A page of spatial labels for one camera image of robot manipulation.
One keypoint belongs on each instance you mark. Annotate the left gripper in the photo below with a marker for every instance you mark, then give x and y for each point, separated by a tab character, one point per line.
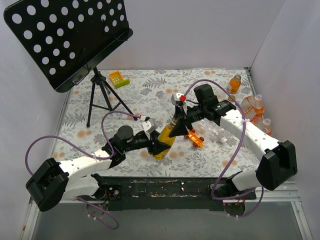
154	142

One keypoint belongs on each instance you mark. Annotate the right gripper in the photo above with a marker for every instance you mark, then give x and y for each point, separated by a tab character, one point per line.
184	117

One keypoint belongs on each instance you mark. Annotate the yellow juice bottle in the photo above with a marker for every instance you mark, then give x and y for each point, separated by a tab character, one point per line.
164	137

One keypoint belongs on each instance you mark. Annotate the gold bottle cap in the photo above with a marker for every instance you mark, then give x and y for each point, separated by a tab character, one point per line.
231	98

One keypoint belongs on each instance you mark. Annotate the orange juice bottle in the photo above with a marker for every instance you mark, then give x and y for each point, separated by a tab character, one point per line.
234	84

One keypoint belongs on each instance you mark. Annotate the crushed orange label bottle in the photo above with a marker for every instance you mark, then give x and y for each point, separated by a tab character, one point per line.
253	107

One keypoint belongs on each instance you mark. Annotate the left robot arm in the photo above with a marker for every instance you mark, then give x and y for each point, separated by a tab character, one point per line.
54	181

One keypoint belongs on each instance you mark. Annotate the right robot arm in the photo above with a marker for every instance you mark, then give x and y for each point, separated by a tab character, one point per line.
278	162

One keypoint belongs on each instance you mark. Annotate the clear bottle white cap lower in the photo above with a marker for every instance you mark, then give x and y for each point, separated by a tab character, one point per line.
214	133

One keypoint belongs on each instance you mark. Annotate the floral patterned table mat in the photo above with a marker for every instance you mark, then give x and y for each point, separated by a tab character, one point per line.
86	125

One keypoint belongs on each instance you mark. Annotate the black perforated music stand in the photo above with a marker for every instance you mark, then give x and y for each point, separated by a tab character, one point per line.
68	38

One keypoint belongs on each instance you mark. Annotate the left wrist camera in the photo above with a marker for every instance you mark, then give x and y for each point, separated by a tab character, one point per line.
149	126

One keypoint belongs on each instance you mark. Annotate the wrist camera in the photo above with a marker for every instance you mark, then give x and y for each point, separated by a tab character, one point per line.
178	99
149	126

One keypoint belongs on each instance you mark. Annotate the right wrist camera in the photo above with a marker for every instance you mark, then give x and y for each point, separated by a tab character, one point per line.
178	99

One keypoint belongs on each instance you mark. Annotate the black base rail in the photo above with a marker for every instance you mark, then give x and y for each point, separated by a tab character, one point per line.
155	193

